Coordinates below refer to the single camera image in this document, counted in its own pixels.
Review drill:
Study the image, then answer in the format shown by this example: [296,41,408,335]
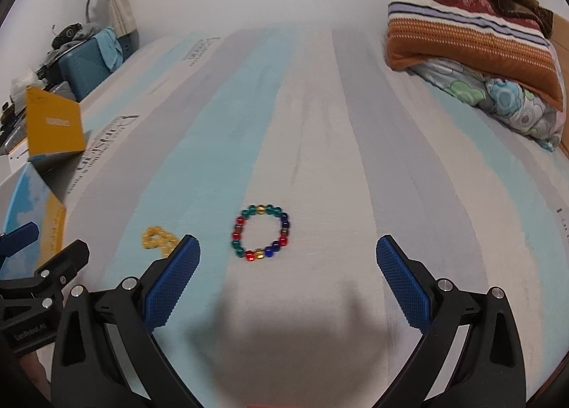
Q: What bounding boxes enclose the blue yellow cardboard box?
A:
[1,87,86,279]

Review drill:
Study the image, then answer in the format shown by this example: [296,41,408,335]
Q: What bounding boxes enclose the floral quilt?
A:
[411,59,565,151]

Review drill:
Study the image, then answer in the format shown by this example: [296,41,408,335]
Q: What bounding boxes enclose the multicolour glass bead bracelet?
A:
[229,203,291,263]

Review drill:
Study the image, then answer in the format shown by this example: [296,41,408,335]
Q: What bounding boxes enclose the yellow bead bracelet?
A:
[140,225,181,259]

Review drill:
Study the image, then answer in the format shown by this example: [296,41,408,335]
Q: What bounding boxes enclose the striped red orange pillow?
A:
[386,0,564,112]

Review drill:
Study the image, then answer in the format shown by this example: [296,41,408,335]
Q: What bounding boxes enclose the teal suitcase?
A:
[57,27,137,101]

